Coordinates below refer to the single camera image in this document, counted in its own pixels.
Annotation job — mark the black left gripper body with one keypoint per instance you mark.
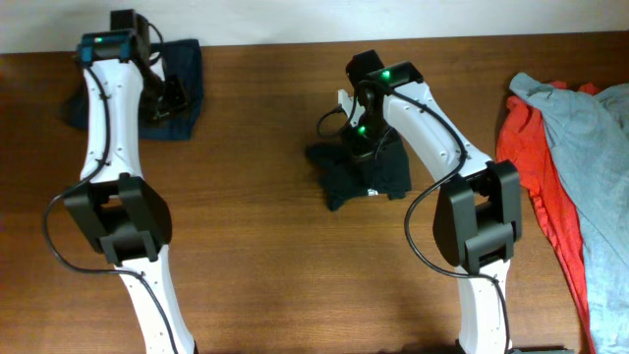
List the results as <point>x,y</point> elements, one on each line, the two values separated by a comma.
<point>162,97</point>

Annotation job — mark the dark green t-shirt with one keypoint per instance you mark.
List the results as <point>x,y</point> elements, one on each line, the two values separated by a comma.
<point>343,178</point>

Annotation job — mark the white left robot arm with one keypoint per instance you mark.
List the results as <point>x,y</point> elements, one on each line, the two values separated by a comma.
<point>122,217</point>

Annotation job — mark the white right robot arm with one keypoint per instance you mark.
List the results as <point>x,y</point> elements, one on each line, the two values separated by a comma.
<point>478,217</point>

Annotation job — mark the folded navy blue garment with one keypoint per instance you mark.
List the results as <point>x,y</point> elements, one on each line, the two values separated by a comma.
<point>180,106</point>

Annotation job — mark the red t-shirt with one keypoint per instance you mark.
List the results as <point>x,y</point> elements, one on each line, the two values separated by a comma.
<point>522,141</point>

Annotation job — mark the light blue grey t-shirt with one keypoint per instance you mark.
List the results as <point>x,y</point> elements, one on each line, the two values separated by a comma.
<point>587,136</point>

